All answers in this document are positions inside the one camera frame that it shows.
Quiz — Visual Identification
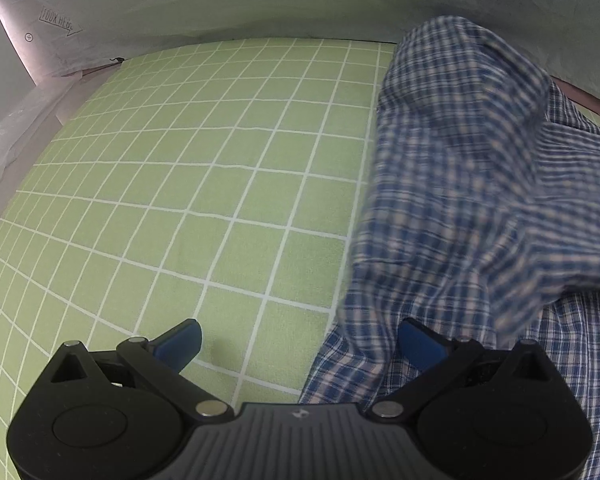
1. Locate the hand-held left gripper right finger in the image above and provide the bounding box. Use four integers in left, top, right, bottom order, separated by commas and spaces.
370, 317, 564, 419

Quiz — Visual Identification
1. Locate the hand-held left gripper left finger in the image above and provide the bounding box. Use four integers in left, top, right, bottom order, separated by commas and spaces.
45, 318, 234, 419

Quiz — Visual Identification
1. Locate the blue plaid shirt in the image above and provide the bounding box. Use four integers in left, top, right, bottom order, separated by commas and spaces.
300, 15, 600, 480

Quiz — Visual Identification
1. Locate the green checked bed sheet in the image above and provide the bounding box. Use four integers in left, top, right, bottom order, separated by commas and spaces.
0, 37, 600, 480

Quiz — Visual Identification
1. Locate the pale quilt with carrot print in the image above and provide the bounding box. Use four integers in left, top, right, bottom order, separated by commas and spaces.
0, 0, 600, 126

